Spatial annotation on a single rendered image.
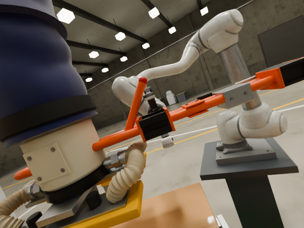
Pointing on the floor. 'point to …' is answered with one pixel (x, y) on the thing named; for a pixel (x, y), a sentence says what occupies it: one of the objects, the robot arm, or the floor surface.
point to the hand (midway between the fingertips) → (159, 121)
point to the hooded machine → (171, 97)
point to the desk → (182, 97)
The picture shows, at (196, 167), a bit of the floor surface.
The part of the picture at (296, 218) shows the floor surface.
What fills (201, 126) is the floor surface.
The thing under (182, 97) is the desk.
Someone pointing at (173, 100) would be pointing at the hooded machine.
